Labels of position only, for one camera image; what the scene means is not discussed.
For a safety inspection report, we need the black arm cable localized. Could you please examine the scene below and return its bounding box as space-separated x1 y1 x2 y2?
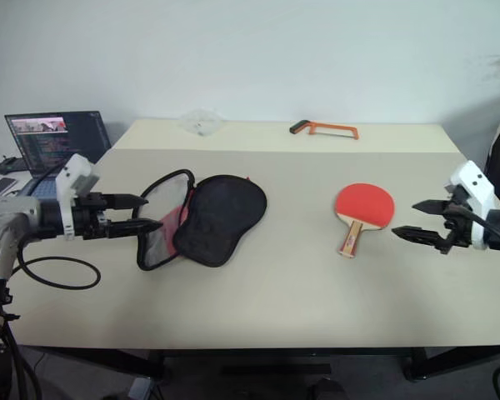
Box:
10 237 103 291
452 205 500 256

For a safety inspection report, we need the black bar under table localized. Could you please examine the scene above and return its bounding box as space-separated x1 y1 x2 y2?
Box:
220 362 333 378

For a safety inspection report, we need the black and red paddle case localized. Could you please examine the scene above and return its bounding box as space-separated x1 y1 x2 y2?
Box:
136 167 269 273

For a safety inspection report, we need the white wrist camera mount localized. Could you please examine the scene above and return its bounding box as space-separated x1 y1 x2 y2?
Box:
54 152 100 242
447 160 497 251

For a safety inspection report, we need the dark rounded shape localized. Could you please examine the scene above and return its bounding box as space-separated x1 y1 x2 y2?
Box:
307 377 348 400

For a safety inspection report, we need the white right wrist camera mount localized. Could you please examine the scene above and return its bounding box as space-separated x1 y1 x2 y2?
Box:
447 160 497 251

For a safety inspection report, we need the orange hacksaw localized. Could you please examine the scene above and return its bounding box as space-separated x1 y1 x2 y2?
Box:
289 119 361 143

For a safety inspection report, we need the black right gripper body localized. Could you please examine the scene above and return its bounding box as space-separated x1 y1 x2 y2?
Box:
438 184 475 256

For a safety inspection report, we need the white side table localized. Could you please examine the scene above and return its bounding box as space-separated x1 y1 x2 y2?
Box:
0 167 39 199

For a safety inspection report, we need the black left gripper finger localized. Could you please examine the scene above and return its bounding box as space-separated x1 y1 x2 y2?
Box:
106 218 165 240
105 193 150 211

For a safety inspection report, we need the open laptop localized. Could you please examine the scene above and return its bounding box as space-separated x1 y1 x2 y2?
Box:
3 109 113 198

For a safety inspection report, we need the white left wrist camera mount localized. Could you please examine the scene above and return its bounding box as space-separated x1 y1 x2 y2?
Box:
54 152 100 242

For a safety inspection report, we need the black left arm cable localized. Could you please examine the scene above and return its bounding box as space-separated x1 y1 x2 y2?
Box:
10 237 103 291

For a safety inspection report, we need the black table frame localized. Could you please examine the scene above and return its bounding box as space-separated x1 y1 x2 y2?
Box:
22 343 500 383

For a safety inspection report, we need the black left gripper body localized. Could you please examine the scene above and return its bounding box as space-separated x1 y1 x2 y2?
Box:
72 192 110 242

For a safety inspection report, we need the black remote controller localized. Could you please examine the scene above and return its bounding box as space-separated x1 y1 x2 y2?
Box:
0 155 28 176

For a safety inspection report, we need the red table tennis paddle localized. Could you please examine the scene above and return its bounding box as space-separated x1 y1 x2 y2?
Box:
333 182 397 260

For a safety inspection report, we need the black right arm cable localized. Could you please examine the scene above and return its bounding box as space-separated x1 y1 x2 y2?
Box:
452 205 500 256

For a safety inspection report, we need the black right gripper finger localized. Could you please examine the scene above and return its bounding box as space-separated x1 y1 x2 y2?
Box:
411 198 454 216
390 225 447 248

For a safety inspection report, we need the clear plastic bag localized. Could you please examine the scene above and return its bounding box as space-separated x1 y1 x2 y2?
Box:
177 107 225 138

